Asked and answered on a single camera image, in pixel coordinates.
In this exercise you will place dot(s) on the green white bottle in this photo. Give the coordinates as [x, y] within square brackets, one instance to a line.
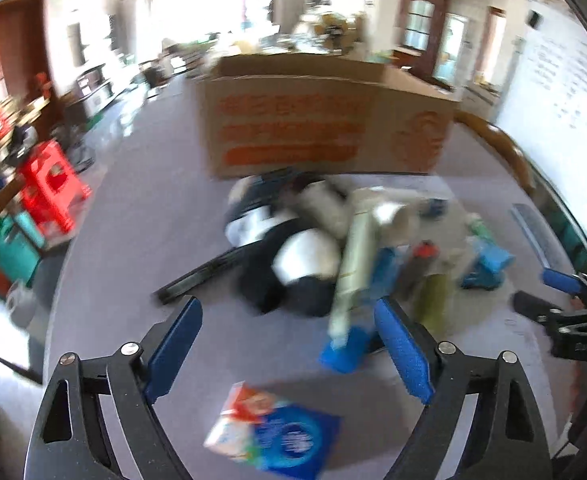
[479, 227]

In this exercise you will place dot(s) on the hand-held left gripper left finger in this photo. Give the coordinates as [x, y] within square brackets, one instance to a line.
[173, 350]

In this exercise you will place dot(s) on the brown framed glass door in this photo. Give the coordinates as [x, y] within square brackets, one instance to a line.
[421, 25]

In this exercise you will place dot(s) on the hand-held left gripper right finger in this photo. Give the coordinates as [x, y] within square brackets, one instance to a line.
[403, 350]

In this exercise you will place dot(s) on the panda plush toy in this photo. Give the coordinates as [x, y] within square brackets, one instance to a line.
[303, 260]

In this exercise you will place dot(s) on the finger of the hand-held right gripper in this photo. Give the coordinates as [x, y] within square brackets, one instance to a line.
[531, 306]
[562, 280]

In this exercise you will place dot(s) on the printed cardboard box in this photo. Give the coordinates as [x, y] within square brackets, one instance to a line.
[293, 125]

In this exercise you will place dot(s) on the red plastic stool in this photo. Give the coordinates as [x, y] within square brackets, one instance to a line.
[50, 185]

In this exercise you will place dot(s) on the whiteboard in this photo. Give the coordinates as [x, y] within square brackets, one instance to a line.
[563, 85]

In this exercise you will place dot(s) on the blue white packet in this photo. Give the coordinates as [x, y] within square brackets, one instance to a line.
[283, 435]

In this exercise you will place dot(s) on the dark bottle red cap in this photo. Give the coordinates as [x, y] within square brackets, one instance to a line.
[418, 267]

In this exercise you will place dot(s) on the small dark blue object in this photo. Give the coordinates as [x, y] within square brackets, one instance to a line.
[433, 207]

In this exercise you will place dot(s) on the pale green tube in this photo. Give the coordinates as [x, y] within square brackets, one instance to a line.
[356, 270]

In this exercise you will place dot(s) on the white plastic pipe fitting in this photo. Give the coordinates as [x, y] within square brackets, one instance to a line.
[391, 217]

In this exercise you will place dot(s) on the teal storage box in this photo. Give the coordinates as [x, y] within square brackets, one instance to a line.
[18, 250]

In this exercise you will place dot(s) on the brown wooden door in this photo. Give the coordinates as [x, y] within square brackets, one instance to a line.
[20, 45]

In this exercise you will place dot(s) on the blue block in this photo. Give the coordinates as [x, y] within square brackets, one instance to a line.
[346, 356]

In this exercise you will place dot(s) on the olive green bottle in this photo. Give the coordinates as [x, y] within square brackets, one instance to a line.
[436, 302]

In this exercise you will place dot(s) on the black oblong object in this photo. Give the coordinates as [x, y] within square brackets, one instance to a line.
[198, 275]

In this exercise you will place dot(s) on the dark grey flat pad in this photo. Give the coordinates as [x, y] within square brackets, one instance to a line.
[533, 232]

